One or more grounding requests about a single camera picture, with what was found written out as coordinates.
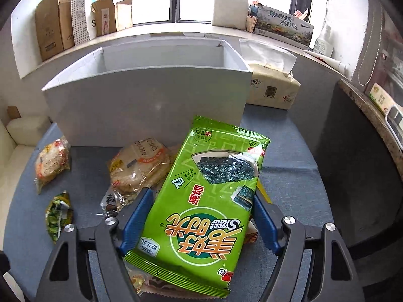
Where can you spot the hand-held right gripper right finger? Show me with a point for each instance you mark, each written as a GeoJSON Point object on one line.
{"type": "Point", "coordinates": [264, 220]}

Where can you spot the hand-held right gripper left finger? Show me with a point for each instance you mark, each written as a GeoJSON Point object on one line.
{"type": "Point", "coordinates": [138, 214]}

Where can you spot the round rice cracker packet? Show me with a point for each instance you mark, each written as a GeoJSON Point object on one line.
{"type": "Point", "coordinates": [138, 166]}

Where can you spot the green seaweed snack packet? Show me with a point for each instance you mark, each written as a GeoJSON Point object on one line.
{"type": "Point", "coordinates": [195, 226]}

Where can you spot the orange rice cracker packet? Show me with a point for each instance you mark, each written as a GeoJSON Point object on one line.
{"type": "Point", "coordinates": [50, 163]}

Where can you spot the white storage box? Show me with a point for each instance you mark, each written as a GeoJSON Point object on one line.
{"type": "Point", "coordinates": [141, 107]}

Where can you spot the blue tablecloth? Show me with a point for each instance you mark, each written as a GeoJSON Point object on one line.
{"type": "Point", "coordinates": [299, 163]}

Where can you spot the yellow wrapped snack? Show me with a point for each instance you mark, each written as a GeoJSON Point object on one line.
{"type": "Point", "coordinates": [138, 281]}

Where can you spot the green pea snack packet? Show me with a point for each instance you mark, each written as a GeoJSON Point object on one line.
{"type": "Point", "coordinates": [56, 217]}

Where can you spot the beige tissue pack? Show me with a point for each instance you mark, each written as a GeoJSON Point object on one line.
{"type": "Point", "coordinates": [274, 91]}

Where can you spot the cream sofa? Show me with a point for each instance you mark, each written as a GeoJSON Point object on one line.
{"type": "Point", "coordinates": [19, 132]}

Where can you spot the marble top counter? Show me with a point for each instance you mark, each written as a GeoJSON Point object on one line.
{"type": "Point", "coordinates": [371, 116]}

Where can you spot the white device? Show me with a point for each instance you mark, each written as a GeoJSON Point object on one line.
{"type": "Point", "coordinates": [395, 122]}

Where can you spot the green white box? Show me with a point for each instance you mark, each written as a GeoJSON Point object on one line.
{"type": "Point", "coordinates": [381, 97]}

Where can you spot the white tube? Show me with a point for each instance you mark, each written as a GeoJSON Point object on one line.
{"type": "Point", "coordinates": [333, 63]}

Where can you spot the white plastic bottle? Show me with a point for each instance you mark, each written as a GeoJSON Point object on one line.
{"type": "Point", "coordinates": [322, 42]}

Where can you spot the landscape printed carton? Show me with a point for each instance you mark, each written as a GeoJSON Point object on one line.
{"type": "Point", "coordinates": [283, 25]}

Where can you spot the brown paper bundle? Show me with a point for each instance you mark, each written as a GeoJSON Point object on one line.
{"type": "Point", "coordinates": [251, 23]}

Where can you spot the small open cardboard box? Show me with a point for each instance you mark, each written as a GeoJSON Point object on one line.
{"type": "Point", "coordinates": [104, 17]}

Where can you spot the dotted white paper bag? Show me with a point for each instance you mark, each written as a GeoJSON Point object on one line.
{"type": "Point", "coordinates": [80, 15]}

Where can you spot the tall brown cardboard box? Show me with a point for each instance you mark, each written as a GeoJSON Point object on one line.
{"type": "Point", "coordinates": [47, 28]}

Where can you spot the pink plastic piece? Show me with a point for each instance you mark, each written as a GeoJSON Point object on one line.
{"type": "Point", "coordinates": [300, 14]}

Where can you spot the white foam box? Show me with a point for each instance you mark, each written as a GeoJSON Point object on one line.
{"type": "Point", "coordinates": [228, 11]}

